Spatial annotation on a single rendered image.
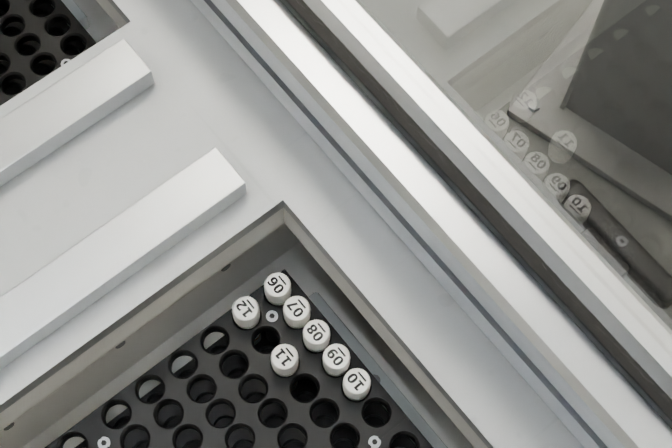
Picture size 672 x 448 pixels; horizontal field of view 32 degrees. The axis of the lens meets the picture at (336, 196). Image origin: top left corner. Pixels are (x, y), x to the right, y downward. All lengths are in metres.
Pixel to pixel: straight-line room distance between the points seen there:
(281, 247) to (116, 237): 0.13
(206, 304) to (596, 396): 0.23
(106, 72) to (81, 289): 0.10
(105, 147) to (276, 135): 0.08
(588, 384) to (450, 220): 0.08
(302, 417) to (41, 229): 0.14
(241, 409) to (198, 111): 0.13
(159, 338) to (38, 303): 0.12
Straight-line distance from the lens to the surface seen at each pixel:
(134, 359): 0.60
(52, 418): 0.60
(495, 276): 0.46
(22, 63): 0.61
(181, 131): 0.53
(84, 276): 0.50
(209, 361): 0.54
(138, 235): 0.50
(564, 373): 0.45
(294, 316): 0.53
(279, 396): 0.53
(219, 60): 0.55
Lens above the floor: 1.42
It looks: 67 degrees down
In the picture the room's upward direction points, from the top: 2 degrees clockwise
